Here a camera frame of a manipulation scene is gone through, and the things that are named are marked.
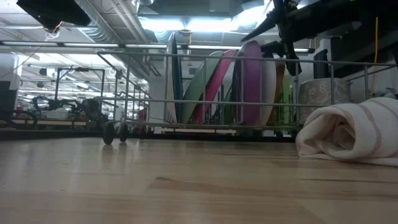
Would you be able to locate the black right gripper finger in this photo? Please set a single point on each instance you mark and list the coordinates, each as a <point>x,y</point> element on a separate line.
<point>292,60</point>
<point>264,28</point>

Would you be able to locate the beige plate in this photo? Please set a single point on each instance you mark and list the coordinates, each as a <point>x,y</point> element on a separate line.
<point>280,93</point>

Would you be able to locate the translucent green plate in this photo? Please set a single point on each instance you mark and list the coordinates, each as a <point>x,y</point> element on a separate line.
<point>287,99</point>

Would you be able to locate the purple plate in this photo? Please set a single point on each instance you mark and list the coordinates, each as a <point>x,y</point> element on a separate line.
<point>252,87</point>

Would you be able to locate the pink plate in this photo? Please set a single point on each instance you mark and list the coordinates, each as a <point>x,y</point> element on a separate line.
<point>217,77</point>

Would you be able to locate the light green plate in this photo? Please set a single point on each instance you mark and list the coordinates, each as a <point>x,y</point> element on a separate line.
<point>228,115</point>

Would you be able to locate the pale sage green plate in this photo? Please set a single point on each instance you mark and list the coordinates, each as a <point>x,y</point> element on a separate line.
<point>196,90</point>

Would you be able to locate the white and navy plate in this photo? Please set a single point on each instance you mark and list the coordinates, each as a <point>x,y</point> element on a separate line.
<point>174,81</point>

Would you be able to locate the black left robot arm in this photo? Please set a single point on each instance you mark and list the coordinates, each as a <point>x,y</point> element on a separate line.
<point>53,11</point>

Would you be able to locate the background black robot arm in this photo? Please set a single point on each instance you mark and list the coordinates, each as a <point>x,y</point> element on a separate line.
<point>90,109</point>

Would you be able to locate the white striped towel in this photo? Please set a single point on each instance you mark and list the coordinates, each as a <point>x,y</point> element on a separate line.
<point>357,133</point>

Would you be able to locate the light wooden desk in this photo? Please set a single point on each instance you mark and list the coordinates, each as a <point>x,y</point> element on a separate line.
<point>199,131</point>

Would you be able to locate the long ceiling strip light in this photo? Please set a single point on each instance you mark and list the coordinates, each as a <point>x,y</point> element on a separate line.
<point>93,45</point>

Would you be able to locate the background wooden table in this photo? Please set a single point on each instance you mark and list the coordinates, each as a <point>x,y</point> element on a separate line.
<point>46,123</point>

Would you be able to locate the black metal rig frame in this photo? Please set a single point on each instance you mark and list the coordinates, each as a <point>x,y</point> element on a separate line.
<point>217,137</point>

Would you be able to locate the spiral silver ventilation duct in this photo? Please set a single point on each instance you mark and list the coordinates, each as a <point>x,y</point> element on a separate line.
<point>99,31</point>

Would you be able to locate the background black rig frame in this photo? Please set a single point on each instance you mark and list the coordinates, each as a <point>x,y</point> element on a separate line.
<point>81,69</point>

